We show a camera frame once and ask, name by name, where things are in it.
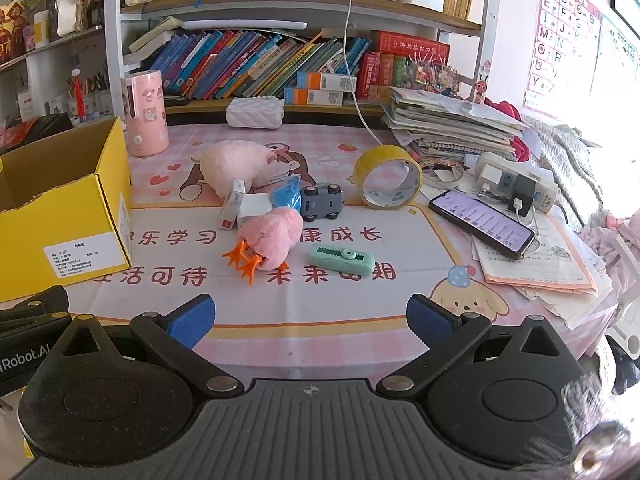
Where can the alphabet wall poster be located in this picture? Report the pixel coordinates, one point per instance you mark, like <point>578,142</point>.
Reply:
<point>560,45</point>

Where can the green utility knife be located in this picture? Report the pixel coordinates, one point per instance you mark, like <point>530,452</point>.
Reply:
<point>342,260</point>

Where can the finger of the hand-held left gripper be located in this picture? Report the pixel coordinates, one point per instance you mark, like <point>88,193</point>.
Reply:
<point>35,321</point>
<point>47,297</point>

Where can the stack of papers and notebooks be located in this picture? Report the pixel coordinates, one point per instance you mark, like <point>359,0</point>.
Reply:
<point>450,120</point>

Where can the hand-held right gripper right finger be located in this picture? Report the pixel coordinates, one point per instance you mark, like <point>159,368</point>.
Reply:
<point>430,320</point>

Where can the flat red box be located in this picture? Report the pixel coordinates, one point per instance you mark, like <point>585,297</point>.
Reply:
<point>410,45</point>

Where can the yellow tape roll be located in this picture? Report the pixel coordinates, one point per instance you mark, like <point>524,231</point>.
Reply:
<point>380,155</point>

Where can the colourful glittery ornament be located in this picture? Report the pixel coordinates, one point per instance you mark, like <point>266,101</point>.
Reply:
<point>432,75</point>

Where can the loose worksheet papers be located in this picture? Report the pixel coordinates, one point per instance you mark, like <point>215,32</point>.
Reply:
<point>555,260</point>

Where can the red and white small box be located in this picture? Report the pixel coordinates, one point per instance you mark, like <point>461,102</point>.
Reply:
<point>231,205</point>

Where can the row of blue and colourful books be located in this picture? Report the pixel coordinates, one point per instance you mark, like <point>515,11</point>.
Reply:
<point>240,60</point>

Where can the yellow cardboard box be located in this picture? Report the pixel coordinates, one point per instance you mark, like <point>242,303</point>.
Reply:
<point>75,220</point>

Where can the small white quilted purse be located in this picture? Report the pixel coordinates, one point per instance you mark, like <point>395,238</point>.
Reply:
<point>255,112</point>

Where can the white charger plug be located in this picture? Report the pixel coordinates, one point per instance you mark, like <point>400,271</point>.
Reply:
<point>492,177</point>

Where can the white bookshelf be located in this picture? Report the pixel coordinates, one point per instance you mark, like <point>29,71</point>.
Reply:
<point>112,35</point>

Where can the white side shelf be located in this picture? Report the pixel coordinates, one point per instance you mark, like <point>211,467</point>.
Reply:
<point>55,60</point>

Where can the red figure-printed box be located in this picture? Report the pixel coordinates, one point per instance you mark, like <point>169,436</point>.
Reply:
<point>11,35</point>

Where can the black smartphone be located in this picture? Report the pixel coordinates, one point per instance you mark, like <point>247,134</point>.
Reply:
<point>480,220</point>

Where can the red tassel ornament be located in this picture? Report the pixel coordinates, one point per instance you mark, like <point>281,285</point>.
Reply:
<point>77,95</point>

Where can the black charger plug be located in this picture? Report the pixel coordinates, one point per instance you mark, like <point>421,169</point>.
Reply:
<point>522,192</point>

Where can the upright red boxes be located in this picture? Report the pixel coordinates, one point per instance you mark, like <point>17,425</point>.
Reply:
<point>382,77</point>

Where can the white power strip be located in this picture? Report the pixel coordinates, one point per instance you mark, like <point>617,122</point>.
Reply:
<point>542,182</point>

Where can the pink plush pig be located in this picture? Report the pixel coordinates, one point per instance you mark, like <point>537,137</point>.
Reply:
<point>235,165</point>

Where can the pink cylindrical canister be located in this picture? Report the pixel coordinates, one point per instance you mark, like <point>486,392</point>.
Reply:
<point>145,115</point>

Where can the orange and white box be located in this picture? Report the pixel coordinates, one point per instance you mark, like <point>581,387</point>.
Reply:
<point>325,81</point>
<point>312,96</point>

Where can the pink plush duck orange feet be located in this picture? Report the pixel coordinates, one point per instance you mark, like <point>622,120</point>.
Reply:
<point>272,240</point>

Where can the blue packet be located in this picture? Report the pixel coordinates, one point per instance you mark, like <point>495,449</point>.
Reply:
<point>287,192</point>

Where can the lying thick books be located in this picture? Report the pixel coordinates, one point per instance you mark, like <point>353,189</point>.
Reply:
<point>152,35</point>

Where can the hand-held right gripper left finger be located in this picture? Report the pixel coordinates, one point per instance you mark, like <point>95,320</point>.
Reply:
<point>192,317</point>

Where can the red and pink cloth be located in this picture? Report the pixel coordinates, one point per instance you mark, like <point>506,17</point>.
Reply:
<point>515,125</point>

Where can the grey toy car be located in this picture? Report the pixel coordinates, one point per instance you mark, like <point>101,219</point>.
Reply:
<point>322,201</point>

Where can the grey knitted blanket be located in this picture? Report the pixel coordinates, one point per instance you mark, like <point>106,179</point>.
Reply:
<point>575,170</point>

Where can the flat white notebook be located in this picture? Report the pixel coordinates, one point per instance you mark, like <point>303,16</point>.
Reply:
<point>245,25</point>

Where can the black keyboard case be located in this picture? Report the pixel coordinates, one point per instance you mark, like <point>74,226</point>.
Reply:
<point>50,130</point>

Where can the white bottle yellow label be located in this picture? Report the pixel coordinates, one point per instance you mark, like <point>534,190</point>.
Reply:
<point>42,27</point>

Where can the pale wall chart poster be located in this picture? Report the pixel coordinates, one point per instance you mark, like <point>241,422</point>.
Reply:
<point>617,65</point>

